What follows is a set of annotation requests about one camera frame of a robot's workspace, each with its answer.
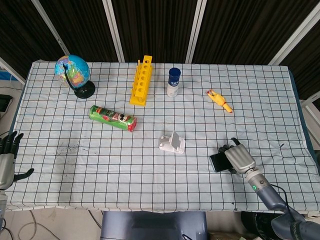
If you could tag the yellow test tube rack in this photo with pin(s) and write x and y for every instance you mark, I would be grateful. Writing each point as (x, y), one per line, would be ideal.
(142, 80)

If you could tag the blue globe on black stand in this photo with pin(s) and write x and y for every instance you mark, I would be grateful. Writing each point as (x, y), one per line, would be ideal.
(72, 70)

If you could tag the yellow rubber chicken toy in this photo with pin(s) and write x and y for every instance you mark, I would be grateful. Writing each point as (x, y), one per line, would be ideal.
(220, 100)

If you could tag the black smartphone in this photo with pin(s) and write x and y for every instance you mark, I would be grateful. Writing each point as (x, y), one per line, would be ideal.
(219, 162)

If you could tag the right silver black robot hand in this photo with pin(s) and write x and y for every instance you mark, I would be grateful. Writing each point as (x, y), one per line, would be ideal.
(240, 157)

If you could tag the dark green box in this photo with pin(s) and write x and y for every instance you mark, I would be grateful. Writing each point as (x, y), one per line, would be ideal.
(4, 103)

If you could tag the white bottle with blue cap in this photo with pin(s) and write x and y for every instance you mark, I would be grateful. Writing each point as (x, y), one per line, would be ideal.
(173, 85)

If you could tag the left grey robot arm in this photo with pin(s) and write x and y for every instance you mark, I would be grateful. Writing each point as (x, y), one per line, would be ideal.
(2, 202)

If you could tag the green chips can red lid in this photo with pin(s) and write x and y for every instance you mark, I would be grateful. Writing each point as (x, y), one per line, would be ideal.
(110, 117)

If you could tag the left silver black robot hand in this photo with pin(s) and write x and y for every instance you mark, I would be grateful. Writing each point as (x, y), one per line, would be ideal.
(6, 165)

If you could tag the white black checkered tablecloth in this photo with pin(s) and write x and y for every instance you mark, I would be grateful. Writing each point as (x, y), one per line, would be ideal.
(150, 175)

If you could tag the white metal frame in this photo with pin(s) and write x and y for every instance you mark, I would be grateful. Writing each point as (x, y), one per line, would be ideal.
(311, 101)

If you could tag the white partition post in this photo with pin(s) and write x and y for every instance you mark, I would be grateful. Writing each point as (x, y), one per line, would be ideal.
(50, 25)
(196, 27)
(113, 27)
(295, 35)
(12, 70)

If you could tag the white folding phone stand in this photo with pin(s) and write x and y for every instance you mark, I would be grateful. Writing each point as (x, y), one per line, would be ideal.
(175, 142)

